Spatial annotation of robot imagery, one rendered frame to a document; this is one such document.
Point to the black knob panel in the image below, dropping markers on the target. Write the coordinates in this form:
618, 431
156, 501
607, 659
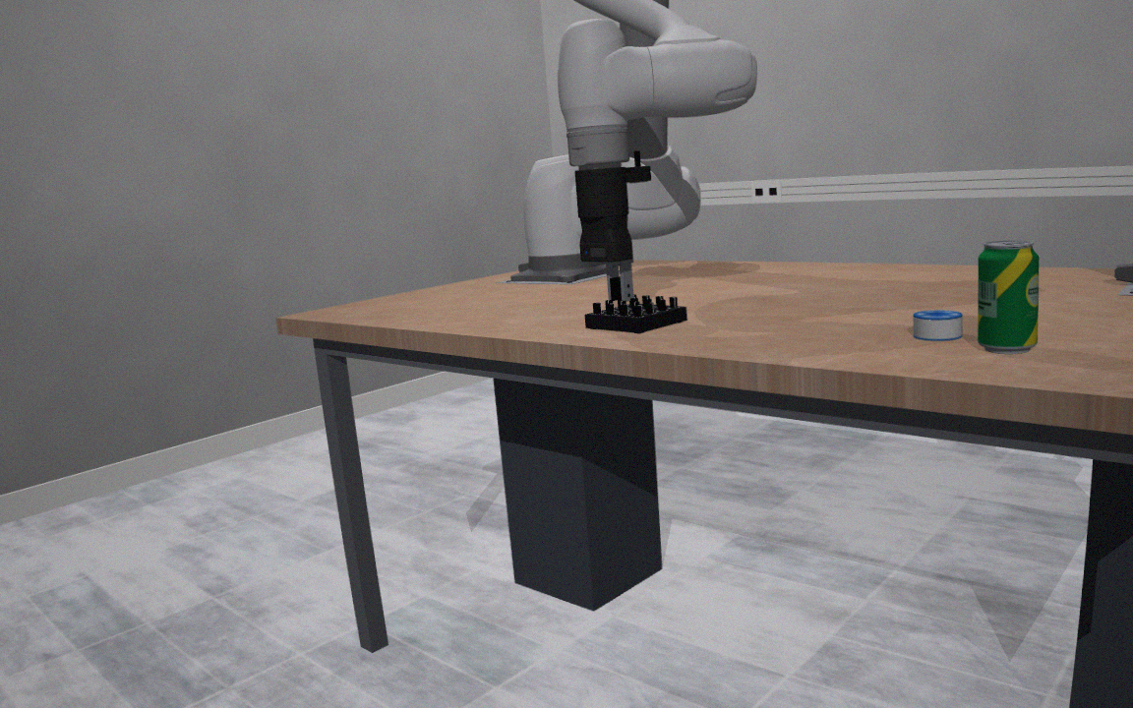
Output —
631, 318

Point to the green drink can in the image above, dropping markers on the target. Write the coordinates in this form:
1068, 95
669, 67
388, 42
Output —
1008, 301

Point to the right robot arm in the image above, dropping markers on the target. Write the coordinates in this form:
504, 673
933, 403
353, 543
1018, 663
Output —
607, 76

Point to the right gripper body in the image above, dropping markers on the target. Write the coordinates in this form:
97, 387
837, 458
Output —
602, 191

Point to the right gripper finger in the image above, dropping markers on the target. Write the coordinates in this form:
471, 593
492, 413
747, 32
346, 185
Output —
613, 280
626, 287

